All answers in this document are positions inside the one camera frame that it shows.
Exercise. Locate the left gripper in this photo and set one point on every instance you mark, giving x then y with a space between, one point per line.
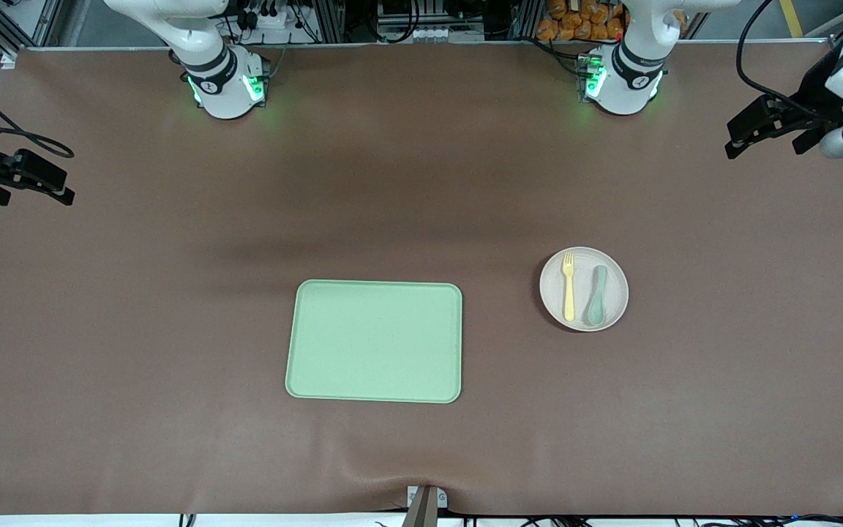
817 108

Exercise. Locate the round beige plate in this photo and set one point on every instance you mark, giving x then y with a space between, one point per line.
581 293

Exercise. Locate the grey-green plastic spoon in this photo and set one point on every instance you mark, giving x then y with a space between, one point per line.
596 311

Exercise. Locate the yellow plastic fork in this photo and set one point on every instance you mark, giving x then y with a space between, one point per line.
569 300

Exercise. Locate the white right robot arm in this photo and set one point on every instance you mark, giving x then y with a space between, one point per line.
224 99

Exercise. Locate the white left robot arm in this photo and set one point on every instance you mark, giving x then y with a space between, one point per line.
623 91

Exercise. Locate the brown table mat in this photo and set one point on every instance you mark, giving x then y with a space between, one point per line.
173 293

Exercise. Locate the pile of orange snack bags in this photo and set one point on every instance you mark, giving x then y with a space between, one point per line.
582 18

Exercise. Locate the white power strip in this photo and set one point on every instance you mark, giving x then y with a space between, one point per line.
275 20

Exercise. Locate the light green rectangular tray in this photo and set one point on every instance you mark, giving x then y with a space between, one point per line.
374 340

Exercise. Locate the white connector strip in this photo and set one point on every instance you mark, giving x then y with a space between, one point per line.
418 34

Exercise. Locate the aluminium frame post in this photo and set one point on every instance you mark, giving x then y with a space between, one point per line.
330 22

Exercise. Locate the grey metal bracket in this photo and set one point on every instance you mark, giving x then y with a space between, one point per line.
442 499

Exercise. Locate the grey metal post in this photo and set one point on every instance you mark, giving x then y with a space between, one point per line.
421 512

